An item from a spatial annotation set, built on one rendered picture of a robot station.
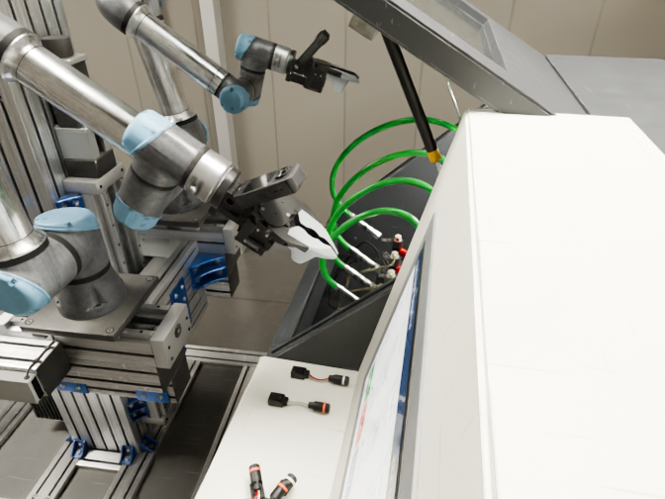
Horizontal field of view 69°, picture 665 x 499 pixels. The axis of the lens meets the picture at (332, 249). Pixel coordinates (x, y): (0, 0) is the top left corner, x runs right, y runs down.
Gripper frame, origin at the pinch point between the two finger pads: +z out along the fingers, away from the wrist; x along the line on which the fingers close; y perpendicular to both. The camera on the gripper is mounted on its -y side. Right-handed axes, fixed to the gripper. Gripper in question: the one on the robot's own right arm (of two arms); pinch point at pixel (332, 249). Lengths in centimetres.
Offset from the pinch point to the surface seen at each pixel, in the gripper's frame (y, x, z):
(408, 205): 35, -68, 25
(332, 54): 73, -188, -25
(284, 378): 35.3, 4.8, 11.0
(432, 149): -16.5, -14.6, 4.0
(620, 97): -32, -46, 31
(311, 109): 103, -180, -19
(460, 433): -34, 39, 3
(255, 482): 25.9, 28.2, 11.0
